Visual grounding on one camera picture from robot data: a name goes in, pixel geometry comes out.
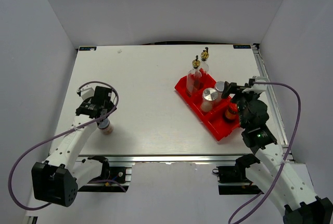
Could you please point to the silver-lid tall shaker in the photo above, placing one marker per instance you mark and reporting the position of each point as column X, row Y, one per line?
column 209, row 97

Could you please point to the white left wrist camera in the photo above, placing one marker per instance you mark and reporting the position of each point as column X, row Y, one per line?
column 85, row 92

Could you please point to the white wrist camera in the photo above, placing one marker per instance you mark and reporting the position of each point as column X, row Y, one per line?
column 257, row 85
column 85, row 92

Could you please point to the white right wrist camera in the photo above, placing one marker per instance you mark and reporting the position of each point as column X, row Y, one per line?
column 257, row 85

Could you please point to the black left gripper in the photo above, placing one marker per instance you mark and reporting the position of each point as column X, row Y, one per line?
column 110, row 105

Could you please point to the black table corner label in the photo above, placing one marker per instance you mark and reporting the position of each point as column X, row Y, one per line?
column 87, row 48

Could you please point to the red-lid sauce jar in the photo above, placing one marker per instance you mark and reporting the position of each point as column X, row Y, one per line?
column 231, row 112

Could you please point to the right black table label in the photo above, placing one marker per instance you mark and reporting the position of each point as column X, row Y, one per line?
column 242, row 46

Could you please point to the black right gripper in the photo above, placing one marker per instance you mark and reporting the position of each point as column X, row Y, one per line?
column 231, row 87

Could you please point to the silver-lid small shaker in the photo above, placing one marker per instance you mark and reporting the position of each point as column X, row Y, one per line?
column 219, row 87

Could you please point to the gold-cap oil bottle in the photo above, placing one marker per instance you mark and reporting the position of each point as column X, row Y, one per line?
column 204, row 67
column 193, row 78

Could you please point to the white-lid sauce jar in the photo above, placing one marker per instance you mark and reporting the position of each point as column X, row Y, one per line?
column 105, row 127

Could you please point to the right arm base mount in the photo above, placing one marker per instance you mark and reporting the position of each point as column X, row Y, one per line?
column 232, row 179

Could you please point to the aluminium table frame rail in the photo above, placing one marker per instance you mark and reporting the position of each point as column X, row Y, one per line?
column 272, row 100

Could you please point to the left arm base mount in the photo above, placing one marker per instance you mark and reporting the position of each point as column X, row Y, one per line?
column 99, row 174

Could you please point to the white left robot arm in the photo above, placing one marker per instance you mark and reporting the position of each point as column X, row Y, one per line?
column 57, row 179

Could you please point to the red plastic organizer tray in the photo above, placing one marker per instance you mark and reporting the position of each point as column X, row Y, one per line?
column 213, row 120

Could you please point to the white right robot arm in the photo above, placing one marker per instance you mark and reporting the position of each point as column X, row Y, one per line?
column 267, row 165

